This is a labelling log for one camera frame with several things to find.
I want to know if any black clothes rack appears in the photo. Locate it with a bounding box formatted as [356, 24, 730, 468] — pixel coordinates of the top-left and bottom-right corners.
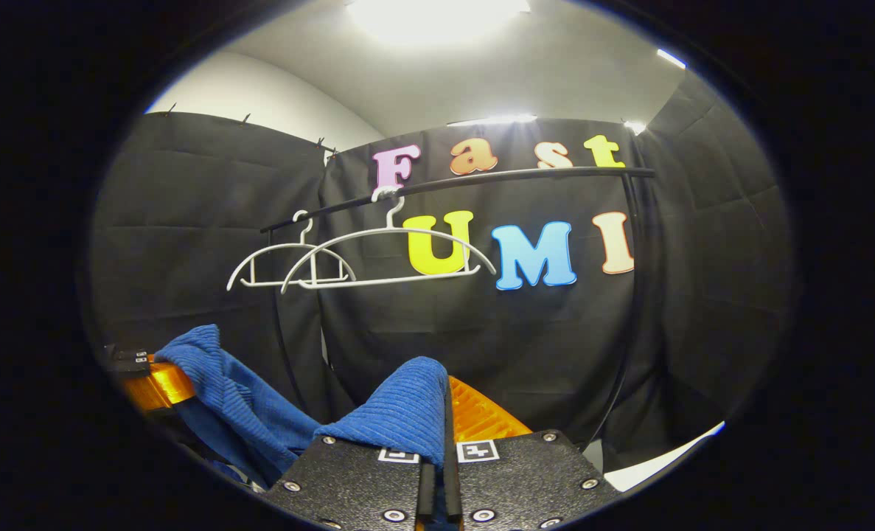
[260, 167, 657, 452]

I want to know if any blue corduroy jacket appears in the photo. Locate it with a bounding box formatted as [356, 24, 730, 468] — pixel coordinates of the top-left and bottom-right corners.
[153, 324, 449, 487]

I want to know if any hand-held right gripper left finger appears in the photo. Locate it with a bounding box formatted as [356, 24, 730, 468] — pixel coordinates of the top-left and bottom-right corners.
[262, 434, 438, 531]

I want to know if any white clothes hanger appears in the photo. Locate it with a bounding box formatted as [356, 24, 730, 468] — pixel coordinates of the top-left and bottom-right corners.
[227, 210, 357, 291]
[281, 188, 497, 294]

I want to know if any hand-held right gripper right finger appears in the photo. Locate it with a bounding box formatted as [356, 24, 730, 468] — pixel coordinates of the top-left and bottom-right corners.
[443, 375, 621, 531]

